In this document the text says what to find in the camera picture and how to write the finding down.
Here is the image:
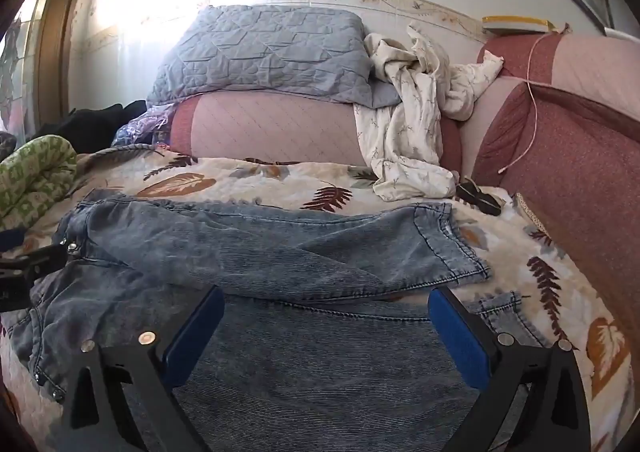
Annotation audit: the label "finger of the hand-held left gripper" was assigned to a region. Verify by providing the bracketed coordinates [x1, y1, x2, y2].
[0, 238, 83, 284]
[0, 229, 27, 254]

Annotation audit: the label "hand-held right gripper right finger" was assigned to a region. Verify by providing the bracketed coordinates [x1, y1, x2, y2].
[427, 287, 593, 452]

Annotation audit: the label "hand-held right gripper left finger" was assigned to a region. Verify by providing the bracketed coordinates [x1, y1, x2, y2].
[59, 285, 226, 452]

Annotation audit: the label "blue denim pants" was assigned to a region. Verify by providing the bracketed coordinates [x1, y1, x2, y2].
[7, 189, 578, 452]

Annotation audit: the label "green patterned blanket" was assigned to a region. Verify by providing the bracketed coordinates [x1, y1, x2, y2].
[0, 136, 78, 233]

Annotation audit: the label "black cloth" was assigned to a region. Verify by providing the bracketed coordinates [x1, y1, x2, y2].
[50, 101, 148, 153]

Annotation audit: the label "small black object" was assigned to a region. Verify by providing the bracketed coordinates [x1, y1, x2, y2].
[456, 176, 503, 217]

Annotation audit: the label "leaf print blanket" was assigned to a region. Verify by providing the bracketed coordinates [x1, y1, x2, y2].
[0, 144, 636, 452]

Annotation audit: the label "purple plastic bag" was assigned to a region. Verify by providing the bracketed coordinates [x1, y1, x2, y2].
[111, 104, 176, 149]

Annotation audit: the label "large maroon cushion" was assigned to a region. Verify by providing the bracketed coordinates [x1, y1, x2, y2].
[459, 77, 640, 373]

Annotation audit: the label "white floral cloth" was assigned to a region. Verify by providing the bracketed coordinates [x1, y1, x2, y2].
[354, 22, 505, 203]

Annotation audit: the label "pink quilted bolster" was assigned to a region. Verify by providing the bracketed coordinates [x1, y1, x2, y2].
[169, 91, 463, 168]

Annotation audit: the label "grey quilted pillow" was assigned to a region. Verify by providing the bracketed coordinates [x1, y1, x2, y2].
[146, 4, 401, 109]

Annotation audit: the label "pink maroon striped cushion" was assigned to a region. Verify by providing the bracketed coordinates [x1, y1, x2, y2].
[477, 32, 640, 105]

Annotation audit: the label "yellow book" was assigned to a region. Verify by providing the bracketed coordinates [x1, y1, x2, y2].
[482, 16, 556, 37]

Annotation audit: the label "wooden door frame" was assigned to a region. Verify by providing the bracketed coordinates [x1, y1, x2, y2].
[30, 0, 101, 138]

